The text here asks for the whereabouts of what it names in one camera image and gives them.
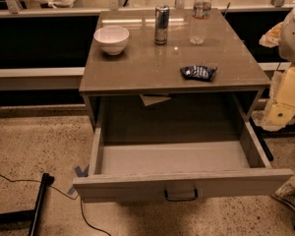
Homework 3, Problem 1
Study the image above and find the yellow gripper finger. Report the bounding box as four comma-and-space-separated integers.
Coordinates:
259, 22, 282, 48
265, 64, 295, 127

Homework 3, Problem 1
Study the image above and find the blue rxbar blueberry wrapper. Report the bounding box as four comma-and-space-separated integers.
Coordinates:
180, 65, 217, 82

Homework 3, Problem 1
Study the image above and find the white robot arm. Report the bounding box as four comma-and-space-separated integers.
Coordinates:
259, 5, 295, 131

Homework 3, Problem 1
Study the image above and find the open grey top drawer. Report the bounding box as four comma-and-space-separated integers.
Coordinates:
72, 91, 294, 204

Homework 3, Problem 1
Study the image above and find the clear plastic water bottle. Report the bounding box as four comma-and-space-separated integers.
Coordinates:
189, 0, 212, 45

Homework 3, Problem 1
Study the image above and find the silver blue energy drink can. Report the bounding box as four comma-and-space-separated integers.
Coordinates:
154, 5, 170, 45

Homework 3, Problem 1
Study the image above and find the paper label under tabletop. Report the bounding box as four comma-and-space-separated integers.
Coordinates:
140, 94, 171, 106

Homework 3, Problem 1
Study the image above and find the grey cabinet table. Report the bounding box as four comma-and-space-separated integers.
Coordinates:
80, 8, 269, 123

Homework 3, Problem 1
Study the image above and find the white ceramic bowl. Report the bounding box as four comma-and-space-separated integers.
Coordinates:
93, 26, 130, 55

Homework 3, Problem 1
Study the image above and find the blue floor tape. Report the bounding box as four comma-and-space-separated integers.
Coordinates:
67, 165, 89, 195

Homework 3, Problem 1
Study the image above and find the metal window railing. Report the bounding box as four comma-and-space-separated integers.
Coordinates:
0, 0, 295, 19

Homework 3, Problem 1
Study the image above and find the black metal stand base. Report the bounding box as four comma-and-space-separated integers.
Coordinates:
0, 173, 54, 236

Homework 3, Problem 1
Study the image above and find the black drawer handle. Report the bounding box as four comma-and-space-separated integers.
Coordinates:
164, 189, 199, 203

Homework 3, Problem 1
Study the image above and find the black floor cable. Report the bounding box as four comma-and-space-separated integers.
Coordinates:
0, 167, 112, 236

